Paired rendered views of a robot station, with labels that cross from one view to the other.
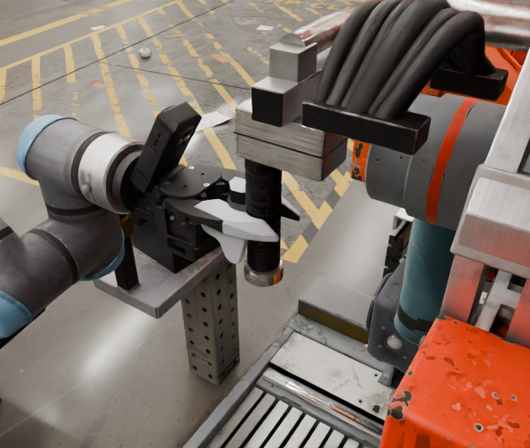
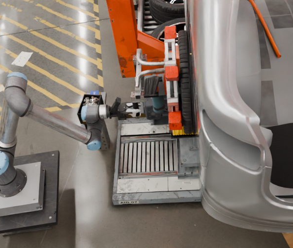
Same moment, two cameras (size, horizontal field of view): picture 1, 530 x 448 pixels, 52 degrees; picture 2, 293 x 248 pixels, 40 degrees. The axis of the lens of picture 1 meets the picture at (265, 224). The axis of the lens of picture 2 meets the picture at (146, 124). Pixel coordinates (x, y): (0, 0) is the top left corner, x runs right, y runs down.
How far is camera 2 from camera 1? 2.04 m
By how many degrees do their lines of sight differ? 23
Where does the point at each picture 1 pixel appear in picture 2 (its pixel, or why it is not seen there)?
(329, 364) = (136, 127)
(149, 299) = not seen: hidden behind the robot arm
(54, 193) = (92, 120)
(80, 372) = (68, 167)
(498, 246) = (171, 104)
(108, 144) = (102, 108)
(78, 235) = (98, 125)
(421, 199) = not seen: hidden behind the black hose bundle
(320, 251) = (109, 94)
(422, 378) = (170, 119)
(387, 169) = not seen: hidden behind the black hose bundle
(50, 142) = (90, 112)
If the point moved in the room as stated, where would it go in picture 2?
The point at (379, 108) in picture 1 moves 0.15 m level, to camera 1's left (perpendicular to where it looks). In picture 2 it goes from (153, 93) to (131, 105)
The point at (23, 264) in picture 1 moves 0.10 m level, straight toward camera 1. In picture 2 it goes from (96, 135) to (109, 139)
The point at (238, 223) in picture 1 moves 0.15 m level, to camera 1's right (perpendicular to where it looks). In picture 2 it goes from (134, 111) to (155, 100)
